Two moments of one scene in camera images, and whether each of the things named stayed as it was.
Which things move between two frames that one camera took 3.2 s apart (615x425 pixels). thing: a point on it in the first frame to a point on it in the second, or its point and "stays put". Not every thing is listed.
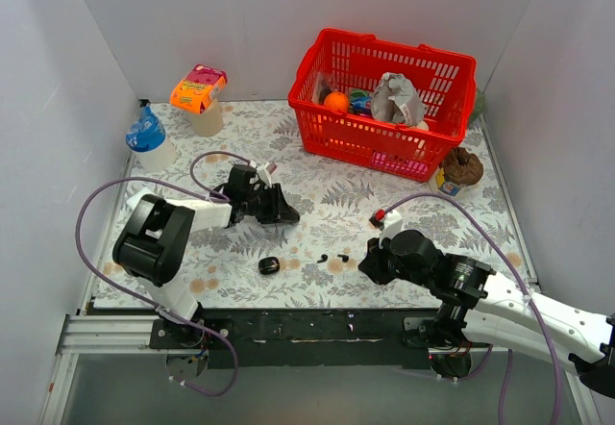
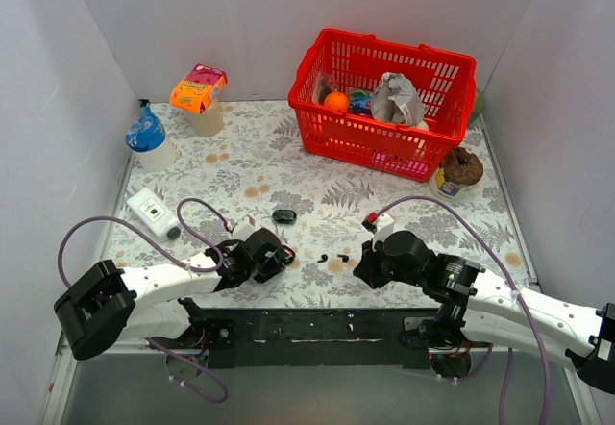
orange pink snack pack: [203, 85] stays put
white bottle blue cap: [147, 139] stays put
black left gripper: [269, 201] to [275, 262]
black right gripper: [380, 262] stays put
